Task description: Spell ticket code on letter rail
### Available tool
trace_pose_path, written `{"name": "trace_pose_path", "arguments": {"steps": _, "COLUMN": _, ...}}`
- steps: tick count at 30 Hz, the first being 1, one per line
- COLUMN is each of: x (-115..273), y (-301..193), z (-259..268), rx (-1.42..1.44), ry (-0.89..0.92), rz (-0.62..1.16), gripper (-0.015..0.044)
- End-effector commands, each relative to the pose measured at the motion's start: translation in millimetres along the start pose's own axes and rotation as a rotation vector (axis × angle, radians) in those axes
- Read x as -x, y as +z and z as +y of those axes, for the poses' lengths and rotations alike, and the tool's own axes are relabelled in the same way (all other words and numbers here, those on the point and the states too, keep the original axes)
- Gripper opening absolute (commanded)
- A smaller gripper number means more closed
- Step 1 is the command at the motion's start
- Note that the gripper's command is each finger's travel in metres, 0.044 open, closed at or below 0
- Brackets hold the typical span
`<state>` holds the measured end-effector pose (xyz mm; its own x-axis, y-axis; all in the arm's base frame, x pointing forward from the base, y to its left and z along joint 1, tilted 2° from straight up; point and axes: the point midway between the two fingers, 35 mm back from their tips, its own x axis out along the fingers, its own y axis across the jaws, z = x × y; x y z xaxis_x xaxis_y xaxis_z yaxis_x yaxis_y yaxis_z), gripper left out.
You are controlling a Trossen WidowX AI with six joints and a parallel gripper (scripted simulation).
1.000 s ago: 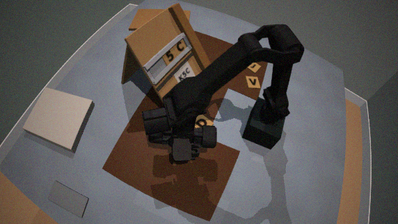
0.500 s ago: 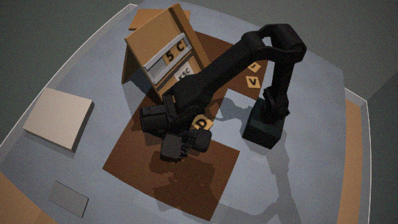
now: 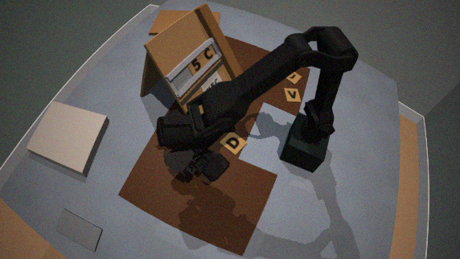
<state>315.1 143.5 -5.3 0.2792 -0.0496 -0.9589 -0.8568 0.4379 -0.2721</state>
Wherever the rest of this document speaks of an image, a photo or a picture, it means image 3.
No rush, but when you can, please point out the tan cardboard-coloured slanted board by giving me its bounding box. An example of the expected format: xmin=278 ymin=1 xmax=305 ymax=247
xmin=140 ymin=3 xmax=243 ymax=114

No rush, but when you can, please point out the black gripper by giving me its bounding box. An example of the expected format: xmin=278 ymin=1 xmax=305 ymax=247
xmin=167 ymin=109 xmax=229 ymax=182

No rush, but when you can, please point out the grey paper ticket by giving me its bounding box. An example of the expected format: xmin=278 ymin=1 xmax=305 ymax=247
xmin=200 ymin=70 xmax=222 ymax=92

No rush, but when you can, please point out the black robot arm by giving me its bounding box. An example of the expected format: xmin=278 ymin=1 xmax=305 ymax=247
xmin=157 ymin=26 xmax=359 ymax=177

